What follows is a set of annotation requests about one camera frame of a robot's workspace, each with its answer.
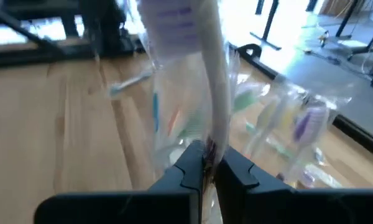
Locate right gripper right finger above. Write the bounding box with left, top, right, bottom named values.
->
left=213, top=146, right=373, bottom=224

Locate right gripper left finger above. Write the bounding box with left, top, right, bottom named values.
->
left=33, top=139, right=205, bottom=224

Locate green toothbrush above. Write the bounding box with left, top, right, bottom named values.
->
left=180, top=111, right=206, bottom=141

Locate clear acrylic organizer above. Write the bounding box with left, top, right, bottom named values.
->
left=145, top=46, right=354, bottom=190

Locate black frame handle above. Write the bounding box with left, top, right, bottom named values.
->
left=236, top=43, right=264, bottom=60

